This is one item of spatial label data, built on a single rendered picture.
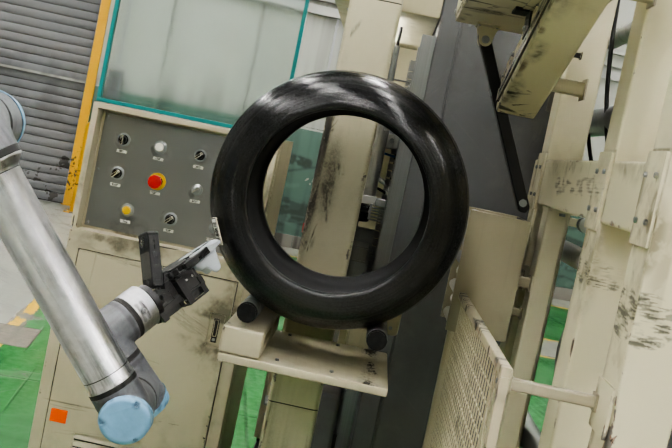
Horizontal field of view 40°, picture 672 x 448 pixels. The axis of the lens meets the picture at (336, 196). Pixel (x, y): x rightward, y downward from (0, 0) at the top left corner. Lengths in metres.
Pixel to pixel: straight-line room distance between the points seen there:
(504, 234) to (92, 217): 1.23
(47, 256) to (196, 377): 1.20
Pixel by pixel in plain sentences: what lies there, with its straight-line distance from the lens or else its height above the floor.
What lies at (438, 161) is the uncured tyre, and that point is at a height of 1.29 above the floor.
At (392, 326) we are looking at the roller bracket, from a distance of 2.33.
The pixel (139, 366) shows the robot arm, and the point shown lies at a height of 0.80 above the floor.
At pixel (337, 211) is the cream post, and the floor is 1.12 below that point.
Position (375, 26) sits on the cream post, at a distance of 2.34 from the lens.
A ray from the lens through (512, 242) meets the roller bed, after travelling 2.28.
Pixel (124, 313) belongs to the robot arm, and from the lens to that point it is 1.83.
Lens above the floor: 1.28
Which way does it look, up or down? 3 degrees down
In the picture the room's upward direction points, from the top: 12 degrees clockwise
